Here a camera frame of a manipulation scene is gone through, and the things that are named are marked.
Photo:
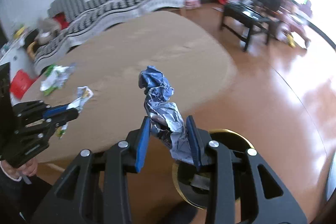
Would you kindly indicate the gold rimmed trash bin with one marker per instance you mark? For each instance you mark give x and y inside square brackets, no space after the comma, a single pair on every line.
[194,186]

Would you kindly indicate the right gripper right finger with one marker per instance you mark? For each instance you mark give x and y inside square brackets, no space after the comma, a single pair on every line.
[264,198]

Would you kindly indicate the white cabinet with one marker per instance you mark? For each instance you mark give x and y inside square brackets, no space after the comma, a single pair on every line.
[18,58]

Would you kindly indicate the blue foil wrapper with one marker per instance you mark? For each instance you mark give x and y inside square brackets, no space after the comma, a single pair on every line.
[167,124]

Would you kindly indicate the black white striped sofa cover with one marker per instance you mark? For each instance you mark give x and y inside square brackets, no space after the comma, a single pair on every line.
[88,18]

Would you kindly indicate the black coffee table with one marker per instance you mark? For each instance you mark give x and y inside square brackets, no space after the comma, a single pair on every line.
[254,22]

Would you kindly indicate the red plastic stool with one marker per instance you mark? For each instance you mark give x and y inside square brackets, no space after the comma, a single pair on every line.
[20,84]

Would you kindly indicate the red pillow on sofa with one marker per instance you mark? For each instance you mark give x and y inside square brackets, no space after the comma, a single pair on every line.
[61,19]

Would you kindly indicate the person's left hand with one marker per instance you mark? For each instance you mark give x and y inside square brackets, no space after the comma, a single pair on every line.
[28,169]

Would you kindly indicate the white blue printed wrapper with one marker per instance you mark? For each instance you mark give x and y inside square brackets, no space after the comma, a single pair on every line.
[83,95]

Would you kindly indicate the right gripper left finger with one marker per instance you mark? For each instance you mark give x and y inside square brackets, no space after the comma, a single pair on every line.
[93,188]

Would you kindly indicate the brown plush toy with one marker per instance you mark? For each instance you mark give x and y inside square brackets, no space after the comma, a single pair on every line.
[49,29]

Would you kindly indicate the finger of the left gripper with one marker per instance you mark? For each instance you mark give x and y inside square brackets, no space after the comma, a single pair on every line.
[60,121]
[56,111]

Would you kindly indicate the green plastic toy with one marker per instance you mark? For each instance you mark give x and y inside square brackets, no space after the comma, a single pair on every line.
[49,70]

